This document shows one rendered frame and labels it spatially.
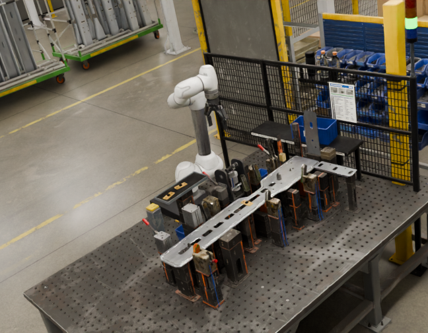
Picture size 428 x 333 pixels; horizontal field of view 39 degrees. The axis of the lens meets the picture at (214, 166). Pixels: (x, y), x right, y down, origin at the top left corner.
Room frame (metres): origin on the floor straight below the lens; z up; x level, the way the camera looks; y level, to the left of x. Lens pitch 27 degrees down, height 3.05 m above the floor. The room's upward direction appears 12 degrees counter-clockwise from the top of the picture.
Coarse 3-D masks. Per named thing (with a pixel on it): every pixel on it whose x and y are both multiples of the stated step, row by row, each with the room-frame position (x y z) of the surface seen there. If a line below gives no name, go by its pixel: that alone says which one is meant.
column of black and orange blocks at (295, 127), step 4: (292, 124) 3.96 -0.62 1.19; (296, 124) 3.94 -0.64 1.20; (292, 128) 3.97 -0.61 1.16; (296, 128) 3.94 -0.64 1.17; (296, 132) 3.95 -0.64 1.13; (296, 136) 3.95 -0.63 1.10; (300, 136) 3.96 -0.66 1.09; (296, 140) 3.95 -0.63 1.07; (300, 140) 3.96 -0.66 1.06; (296, 144) 3.96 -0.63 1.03; (300, 144) 3.96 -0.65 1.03; (296, 148) 3.96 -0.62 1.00; (300, 148) 3.95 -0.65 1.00; (296, 152) 3.97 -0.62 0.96; (300, 152) 3.96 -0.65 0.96; (300, 156) 3.94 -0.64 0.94
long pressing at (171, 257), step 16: (304, 160) 3.75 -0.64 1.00; (272, 176) 3.61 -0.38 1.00; (288, 176) 3.57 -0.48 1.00; (256, 192) 3.45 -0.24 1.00; (272, 192) 3.41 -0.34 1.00; (256, 208) 3.26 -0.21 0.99; (208, 224) 3.19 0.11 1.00; (224, 224) 3.15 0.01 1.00; (192, 240) 3.05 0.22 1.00; (208, 240) 3.01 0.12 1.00; (160, 256) 2.95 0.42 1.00; (176, 256) 2.92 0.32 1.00; (192, 256) 2.89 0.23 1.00
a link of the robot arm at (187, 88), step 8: (184, 80) 3.56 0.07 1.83; (192, 80) 3.52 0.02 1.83; (200, 80) 3.53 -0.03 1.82; (176, 88) 3.49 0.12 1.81; (184, 88) 3.47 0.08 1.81; (192, 88) 3.48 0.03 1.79; (200, 88) 3.51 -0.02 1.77; (176, 96) 3.92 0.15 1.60; (184, 96) 3.46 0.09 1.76; (192, 96) 3.52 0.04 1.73
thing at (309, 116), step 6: (306, 114) 3.83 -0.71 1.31; (312, 114) 3.79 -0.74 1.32; (306, 120) 3.83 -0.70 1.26; (312, 120) 3.80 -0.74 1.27; (306, 126) 3.84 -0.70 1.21; (312, 126) 3.80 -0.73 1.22; (306, 132) 3.84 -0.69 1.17; (312, 132) 3.80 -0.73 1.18; (306, 138) 3.85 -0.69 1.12; (312, 138) 3.81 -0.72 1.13; (318, 138) 3.77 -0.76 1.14; (306, 144) 3.85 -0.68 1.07; (312, 144) 3.81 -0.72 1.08; (318, 144) 3.77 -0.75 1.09; (312, 150) 3.82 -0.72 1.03; (318, 150) 3.78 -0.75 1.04
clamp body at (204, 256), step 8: (200, 248) 2.86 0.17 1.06; (200, 256) 2.79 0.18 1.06; (208, 256) 2.77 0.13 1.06; (200, 264) 2.80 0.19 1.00; (208, 264) 2.76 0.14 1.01; (200, 272) 2.80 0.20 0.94; (208, 272) 2.76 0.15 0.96; (200, 280) 2.82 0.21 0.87; (208, 280) 2.79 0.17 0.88; (216, 280) 2.80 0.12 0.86; (200, 288) 2.83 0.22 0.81; (208, 288) 2.79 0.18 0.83; (216, 288) 2.79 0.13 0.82; (208, 296) 2.79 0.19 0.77; (216, 296) 2.77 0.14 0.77; (208, 304) 2.79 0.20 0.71; (216, 304) 2.76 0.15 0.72
